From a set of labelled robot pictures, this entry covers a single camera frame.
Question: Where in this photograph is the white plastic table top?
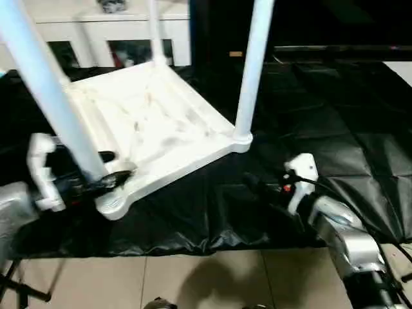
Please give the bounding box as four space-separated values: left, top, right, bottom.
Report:
59 61 254 221

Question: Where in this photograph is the white plastic table leg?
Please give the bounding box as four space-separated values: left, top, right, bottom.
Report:
0 0 133 221
147 0 169 66
233 0 276 146

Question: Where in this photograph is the black mat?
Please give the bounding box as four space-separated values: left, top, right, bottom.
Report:
0 59 412 258

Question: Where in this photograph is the white cabinet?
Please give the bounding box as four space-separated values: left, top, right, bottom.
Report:
0 0 192 70

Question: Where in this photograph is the grey object on cabinet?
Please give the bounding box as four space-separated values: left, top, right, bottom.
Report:
98 0 128 14

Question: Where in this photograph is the white flat board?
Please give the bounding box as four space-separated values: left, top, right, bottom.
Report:
382 61 412 88

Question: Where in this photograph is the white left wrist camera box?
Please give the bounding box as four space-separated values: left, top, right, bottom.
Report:
26 133 66 214

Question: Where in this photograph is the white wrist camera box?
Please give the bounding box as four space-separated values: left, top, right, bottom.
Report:
26 133 66 214
283 153 320 217

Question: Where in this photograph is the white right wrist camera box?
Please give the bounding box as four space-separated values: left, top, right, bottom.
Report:
283 153 320 217

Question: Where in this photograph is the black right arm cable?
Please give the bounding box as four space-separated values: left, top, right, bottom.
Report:
286 173 412 259

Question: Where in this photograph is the black folding table frame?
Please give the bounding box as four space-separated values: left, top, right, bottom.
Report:
0 257 53 304

